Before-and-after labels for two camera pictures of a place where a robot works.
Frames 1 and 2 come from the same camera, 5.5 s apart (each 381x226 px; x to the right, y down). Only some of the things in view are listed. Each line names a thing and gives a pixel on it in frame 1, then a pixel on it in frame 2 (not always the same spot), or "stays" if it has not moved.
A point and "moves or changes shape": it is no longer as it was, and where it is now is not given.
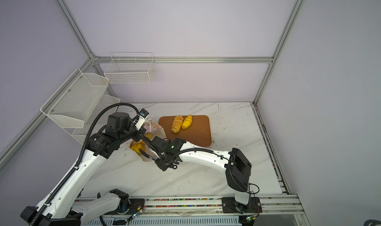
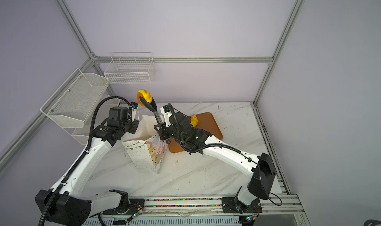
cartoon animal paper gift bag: (156, 130) moves or changes shape
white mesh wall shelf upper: (71, 104) stays
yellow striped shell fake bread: (136, 145) -> (145, 94)
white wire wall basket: (130, 68) stays
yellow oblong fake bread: (187, 122) moves or changes shape
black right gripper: (162, 166) -> (161, 132)
